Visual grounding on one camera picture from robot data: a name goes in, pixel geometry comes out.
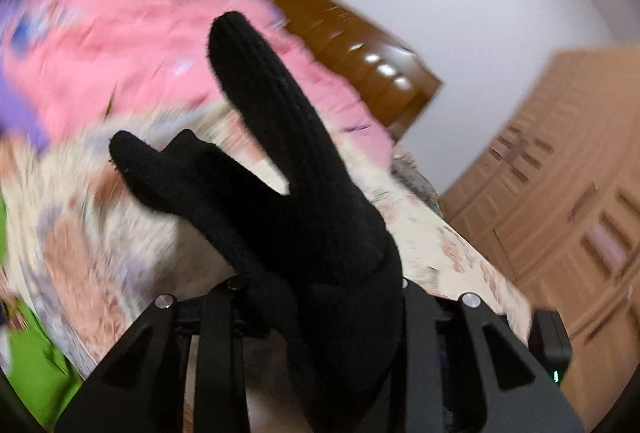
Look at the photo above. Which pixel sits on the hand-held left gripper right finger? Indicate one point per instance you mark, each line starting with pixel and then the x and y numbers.
pixel 422 353

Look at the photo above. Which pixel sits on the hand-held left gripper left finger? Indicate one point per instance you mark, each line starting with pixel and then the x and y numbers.
pixel 220 363

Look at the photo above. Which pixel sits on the person's right hand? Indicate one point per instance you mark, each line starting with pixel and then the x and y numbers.
pixel 320 233

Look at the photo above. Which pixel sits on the nightstand with floral cover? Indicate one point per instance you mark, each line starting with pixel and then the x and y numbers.
pixel 417 185

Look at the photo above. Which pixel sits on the light wooden wardrobe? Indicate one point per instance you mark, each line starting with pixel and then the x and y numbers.
pixel 575 163

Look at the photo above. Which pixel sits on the green cloth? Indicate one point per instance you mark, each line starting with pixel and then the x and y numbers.
pixel 35 363

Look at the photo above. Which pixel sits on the floral bedsheet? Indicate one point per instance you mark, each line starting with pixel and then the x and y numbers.
pixel 75 233

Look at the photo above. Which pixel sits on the large wooden headboard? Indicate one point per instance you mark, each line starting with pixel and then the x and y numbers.
pixel 360 63

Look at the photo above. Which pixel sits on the pink quilt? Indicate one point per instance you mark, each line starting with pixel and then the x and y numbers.
pixel 100 53

